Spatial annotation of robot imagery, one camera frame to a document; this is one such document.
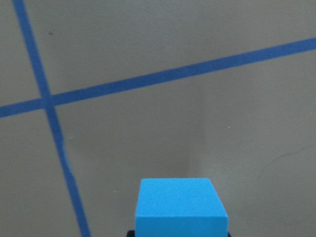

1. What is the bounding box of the blue foam cube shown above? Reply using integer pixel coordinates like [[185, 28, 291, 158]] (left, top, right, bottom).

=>
[[135, 178, 229, 237]]

